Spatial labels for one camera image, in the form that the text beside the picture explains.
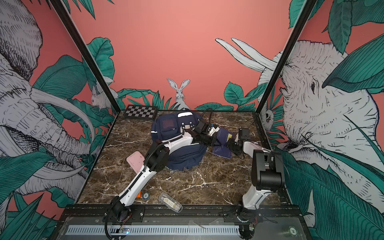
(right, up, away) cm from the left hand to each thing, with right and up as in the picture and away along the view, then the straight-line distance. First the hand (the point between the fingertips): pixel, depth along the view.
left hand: (223, 143), depth 94 cm
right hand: (+3, 0, +3) cm, 4 cm away
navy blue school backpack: (-37, +11, +10) cm, 40 cm away
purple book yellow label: (-1, -5, +1) cm, 5 cm away
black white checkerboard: (-61, +22, +21) cm, 68 cm away
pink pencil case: (-55, -10, -4) cm, 56 cm away
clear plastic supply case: (-31, -29, -18) cm, 46 cm away
